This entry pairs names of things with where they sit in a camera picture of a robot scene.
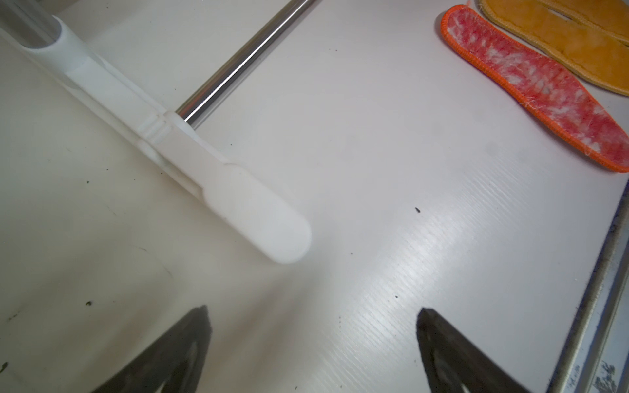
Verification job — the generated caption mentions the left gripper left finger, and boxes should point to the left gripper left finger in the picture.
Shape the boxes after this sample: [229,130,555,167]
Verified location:
[95,306,212,392]

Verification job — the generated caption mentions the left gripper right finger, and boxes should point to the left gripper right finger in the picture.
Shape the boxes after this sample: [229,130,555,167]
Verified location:
[416,308,527,392]

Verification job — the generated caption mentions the yellow fuzzy insole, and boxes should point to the yellow fuzzy insole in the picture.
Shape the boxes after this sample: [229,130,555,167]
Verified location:
[478,1,628,96]
[542,0,628,45]

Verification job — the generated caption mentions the red patterned insole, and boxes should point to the red patterned insole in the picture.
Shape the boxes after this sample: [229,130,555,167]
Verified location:
[440,5,628,173]

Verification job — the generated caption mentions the metal clothes rack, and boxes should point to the metal clothes rack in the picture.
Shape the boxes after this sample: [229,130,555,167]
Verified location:
[1,1,312,264]

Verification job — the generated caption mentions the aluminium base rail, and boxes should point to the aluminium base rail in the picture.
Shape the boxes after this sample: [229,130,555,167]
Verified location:
[548,189,628,392]

